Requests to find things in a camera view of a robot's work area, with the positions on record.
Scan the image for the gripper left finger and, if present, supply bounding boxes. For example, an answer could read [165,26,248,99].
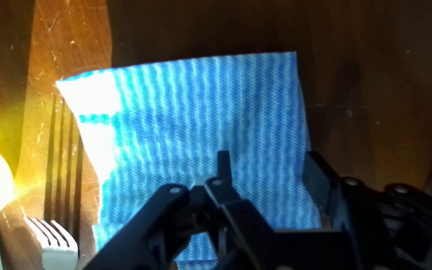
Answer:
[84,150,277,270]

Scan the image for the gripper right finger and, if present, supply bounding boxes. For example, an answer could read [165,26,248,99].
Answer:
[303,151,432,270]

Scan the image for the blue striped cloth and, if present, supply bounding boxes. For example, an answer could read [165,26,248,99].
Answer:
[55,51,321,270]

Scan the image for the white plastic fork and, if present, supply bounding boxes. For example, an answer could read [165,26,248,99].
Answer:
[25,217,79,270]

